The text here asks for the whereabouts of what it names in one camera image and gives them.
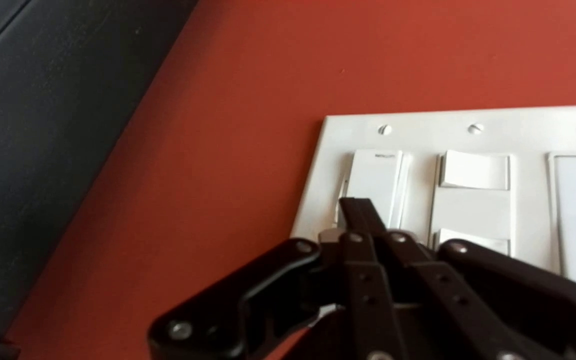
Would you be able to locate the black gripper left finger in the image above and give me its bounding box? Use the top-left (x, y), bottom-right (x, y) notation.
top-left (147, 195), bottom-right (410, 360)

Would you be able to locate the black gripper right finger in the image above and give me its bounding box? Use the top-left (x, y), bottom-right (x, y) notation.
top-left (382, 227), bottom-right (576, 360)

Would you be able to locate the white triple switch wall plate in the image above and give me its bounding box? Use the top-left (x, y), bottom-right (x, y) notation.
top-left (291, 104), bottom-right (576, 296)

